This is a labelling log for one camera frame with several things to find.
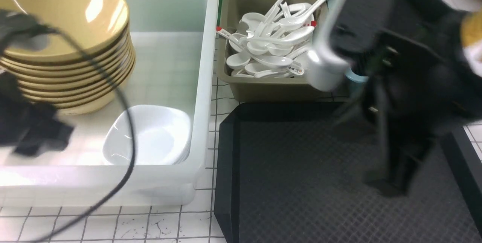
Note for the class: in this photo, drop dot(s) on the pile of white spoons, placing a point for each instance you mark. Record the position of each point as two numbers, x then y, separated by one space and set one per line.
272 44

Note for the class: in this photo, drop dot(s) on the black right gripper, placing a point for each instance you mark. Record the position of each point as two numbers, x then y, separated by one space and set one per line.
423 61

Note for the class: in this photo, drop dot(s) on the white dish in tub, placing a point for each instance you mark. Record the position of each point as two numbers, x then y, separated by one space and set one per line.
163 136

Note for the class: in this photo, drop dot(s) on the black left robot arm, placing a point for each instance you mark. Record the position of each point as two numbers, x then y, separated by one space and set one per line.
31 128

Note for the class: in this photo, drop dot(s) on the teal plastic bin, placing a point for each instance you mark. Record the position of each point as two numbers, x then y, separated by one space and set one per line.
349 72

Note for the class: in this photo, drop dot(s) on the white plastic tub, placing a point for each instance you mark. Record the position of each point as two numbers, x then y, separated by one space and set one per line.
174 42

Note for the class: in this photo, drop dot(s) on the black textured serving tray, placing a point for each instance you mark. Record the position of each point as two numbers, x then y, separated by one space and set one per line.
283 178

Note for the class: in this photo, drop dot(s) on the stack of yellow bowls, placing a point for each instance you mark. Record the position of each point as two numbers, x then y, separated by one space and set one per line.
89 54

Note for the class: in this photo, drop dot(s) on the olive plastic bin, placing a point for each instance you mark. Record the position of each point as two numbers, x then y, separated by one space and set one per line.
260 89

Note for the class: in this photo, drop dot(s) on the white grid tablecloth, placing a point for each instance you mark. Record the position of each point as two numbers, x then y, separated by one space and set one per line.
134 223

